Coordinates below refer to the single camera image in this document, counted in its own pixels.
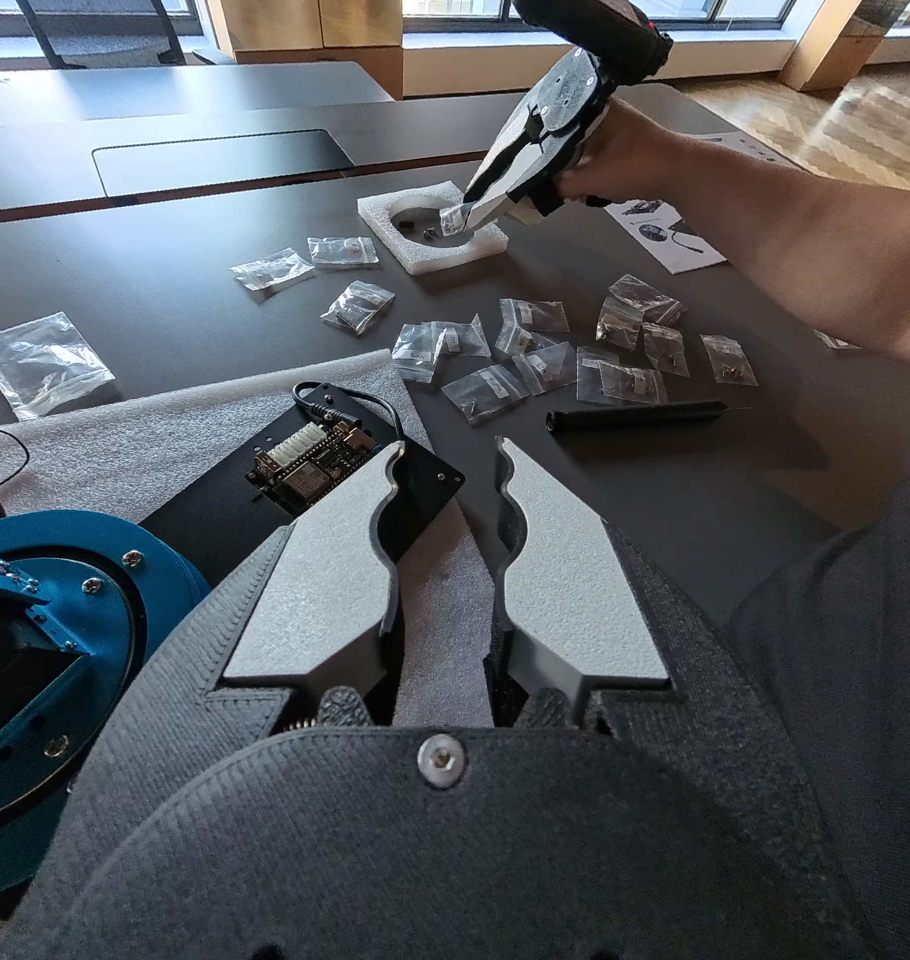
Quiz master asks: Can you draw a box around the cluster of labelled screw bags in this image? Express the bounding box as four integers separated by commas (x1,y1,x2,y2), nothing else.
230,236,862,411

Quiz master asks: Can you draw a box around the person's dark clothing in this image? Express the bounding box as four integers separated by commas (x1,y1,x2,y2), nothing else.
725,476,910,960

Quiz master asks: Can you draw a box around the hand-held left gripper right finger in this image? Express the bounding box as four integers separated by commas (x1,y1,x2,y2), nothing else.
491,437,673,699

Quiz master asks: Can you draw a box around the person's right hand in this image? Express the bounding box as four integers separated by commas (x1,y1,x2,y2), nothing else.
556,96,697,207

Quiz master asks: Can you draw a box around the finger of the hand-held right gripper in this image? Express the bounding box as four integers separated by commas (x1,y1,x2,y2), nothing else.
464,88,547,210
464,141,570,231

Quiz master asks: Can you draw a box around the glass partition wood base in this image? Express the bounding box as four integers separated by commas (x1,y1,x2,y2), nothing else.
203,0,405,100

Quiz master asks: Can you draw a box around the black power cable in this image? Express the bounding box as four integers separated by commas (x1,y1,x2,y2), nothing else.
292,381,405,444

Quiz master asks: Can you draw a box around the dark desk with flap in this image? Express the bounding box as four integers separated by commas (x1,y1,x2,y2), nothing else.
0,81,714,220

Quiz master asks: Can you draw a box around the printed instruction manual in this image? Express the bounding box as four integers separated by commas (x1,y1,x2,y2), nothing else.
603,131,789,276

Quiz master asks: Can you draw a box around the wooden pillar base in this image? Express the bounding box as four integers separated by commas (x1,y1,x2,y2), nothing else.
779,0,910,93

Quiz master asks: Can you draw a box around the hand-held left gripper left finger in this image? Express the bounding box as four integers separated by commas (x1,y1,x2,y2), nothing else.
219,441,407,695

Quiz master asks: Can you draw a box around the black pen screwdriver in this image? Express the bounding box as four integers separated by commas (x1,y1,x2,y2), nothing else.
545,399,756,436

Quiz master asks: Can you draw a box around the white foam square with hole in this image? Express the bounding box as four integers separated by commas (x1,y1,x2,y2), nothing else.
357,178,510,276

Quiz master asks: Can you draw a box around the black mesh chair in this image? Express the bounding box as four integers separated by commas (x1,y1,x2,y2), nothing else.
16,0,189,70

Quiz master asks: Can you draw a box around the empty clear plastic bag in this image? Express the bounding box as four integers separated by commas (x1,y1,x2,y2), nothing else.
0,311,118,423

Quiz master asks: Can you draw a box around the white foam sheet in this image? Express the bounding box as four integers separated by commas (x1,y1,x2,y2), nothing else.
0,348,497,732

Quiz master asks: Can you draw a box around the light grey desk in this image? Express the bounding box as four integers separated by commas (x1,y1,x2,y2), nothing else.
0,62,394,130

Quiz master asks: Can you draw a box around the person's right forearm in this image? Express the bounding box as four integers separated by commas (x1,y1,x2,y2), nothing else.
665,123,910,369

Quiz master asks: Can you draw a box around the black control circuit board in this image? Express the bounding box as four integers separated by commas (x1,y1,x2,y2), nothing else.
246,418,396,519

